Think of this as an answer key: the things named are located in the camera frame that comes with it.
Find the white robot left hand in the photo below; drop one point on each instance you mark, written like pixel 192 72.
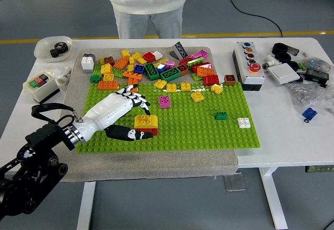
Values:
pixel 109 110

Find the yellow curved brick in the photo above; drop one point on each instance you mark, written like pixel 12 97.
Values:
pixel 146 121

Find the magenta square brick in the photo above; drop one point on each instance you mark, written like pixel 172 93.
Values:
pixel 164 102

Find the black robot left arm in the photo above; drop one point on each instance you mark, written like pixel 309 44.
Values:
pixel 44 138

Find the yellow square brick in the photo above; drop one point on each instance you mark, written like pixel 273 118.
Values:
pixel 142 61
pixel 106 69
pixel 125 54
pixel 109 77
pixel 197 96
pixel 160 83
pixel 185 86
pixel 171 87
pixel 137 56
pixel 216 88

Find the green square brick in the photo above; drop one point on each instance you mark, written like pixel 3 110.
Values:
pixel 118 73
pixel 197 76

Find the orange flat long brick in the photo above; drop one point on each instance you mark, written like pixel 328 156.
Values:
pixel 133 75

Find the yellow narrow brick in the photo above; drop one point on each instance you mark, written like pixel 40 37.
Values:
pixel 131 60
pixel 130 67

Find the red stepped brick stack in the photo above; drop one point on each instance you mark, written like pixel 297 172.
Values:
pixel 154 131

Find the brown square brick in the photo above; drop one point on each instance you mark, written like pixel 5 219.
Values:
pixel 109 60
pixel 229 79

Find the blue square brick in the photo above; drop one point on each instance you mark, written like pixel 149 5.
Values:
pixel 161 68
pixel 139 69
pixel 309 113

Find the white and grey brick stack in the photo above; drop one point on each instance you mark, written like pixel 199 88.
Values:
pixel 87 63

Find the green long upturned brick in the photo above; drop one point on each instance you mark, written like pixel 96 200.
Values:
pixel 170 74
pixel 152 71

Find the yellow flat brick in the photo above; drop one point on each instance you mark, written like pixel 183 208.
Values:
pixel 156 64

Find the red square brick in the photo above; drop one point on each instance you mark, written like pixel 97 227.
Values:
pixel 149 57
pixel 184 62

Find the white square brick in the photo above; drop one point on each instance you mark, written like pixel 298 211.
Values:
pixel 158 55
pixel 243 122

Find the pink square brick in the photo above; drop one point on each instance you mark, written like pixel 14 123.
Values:
pixel 170 63

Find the brown upturned brick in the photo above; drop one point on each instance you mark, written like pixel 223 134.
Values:
pixel 182 69

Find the grey long brick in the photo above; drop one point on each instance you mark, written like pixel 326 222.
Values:
pixel 180 49

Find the lime green long brick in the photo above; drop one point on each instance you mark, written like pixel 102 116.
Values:
pixel 195 62

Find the red glossy sloped brick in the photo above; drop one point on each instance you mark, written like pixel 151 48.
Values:
pixel 204 65

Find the red rounded brick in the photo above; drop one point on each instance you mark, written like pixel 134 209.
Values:
pixel 210 80

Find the pink long brick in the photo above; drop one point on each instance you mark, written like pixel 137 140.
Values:
pixel 201 54

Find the small dark green brick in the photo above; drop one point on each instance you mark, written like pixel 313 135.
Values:
pixel 220 115

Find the grey-brown mat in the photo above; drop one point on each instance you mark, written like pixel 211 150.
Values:
pixel 143 164

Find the black metal gear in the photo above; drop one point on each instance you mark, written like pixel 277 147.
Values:
pixel 63 47
pixel 55 52

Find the green studded baseplate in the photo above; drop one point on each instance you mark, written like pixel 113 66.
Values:
pixel 188 133

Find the white plastic bowl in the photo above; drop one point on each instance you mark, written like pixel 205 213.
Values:
pixel 43 48

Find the white table leg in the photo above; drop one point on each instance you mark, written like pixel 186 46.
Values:
pixel 274 201
pixel 86 206

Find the grey floor plate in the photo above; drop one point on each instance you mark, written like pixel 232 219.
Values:
pixel 235 183

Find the white push-button control box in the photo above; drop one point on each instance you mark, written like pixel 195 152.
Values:
pixel 254 76

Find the white pipe fitting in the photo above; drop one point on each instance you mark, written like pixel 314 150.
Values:
pixel 271 61

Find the black clamp with metal plate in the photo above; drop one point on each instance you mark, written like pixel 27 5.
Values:
pixel 280 48

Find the green plastic clip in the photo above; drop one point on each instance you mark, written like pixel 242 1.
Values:
pixel 302 65

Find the clear bag of screws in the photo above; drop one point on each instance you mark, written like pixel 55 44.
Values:
pixel 308 94

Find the black power adapter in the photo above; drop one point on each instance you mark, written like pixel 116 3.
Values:
pixel 316 75

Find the clear bag of blue parts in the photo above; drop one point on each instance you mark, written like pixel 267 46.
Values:
pixel 317 63

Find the table height control panel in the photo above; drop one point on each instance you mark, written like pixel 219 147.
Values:
pixel 319 169

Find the white switch box green red buttons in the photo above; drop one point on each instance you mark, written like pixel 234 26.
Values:
pixel 41 90

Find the white wall switch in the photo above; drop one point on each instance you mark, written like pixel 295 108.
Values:
pixel 283 74

